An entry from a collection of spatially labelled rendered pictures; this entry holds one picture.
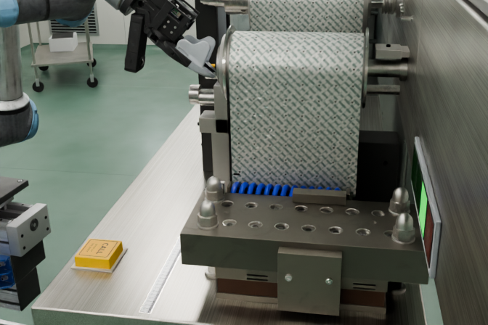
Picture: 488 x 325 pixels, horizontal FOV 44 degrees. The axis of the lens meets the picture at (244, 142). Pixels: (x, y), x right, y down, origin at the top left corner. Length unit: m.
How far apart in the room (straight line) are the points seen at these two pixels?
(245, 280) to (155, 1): 0.52
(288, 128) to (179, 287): 0.35
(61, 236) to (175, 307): 2.17
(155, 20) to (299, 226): 0.45
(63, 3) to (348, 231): 0.67
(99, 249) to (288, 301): 0.39
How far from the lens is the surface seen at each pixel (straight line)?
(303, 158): 1.12
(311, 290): 0.99
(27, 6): 1.17
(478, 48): 0.53
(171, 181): 1.49
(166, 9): 1.11
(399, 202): 1.06
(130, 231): 1.29
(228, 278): 1.04
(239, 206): 1.07
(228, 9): 1.35
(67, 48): 6.09
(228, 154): 1.22
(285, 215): 1.04
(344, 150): 1.11
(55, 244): 3.12
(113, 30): 7.25
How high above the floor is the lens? 1.53
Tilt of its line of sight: 21 degrees down
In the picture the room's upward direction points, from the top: 1 degrees counter-clockwise
